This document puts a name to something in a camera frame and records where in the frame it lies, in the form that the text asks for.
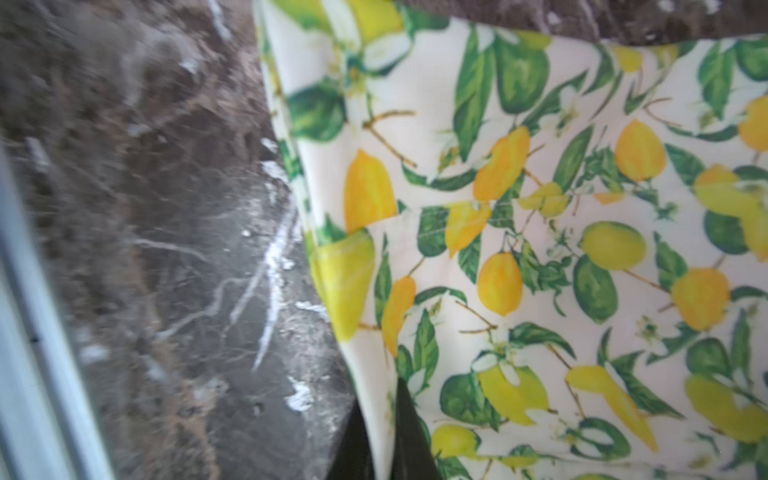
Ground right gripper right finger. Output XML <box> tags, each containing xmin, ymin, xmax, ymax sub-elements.
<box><xmin>390</xmin><ymin>379</ymin><xmax>441</xmax><ymax>480</ymax></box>

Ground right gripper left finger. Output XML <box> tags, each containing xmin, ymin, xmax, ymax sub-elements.
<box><xmin>326</xmin><ymin>401</ymin><xmax>375</xmax><ymax>480</ymax></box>

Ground green lemon print skirt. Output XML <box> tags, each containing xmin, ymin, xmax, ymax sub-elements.
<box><xmin>253</xmin><ymin>1</ymin><xmax>767</xmax><ymax>479</ymax></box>

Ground aluminium front rail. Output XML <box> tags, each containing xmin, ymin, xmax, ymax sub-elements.
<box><xmin>1</xmin><ymin>151</ymin><xmax>116</xmax><ymax>479</ymax></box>

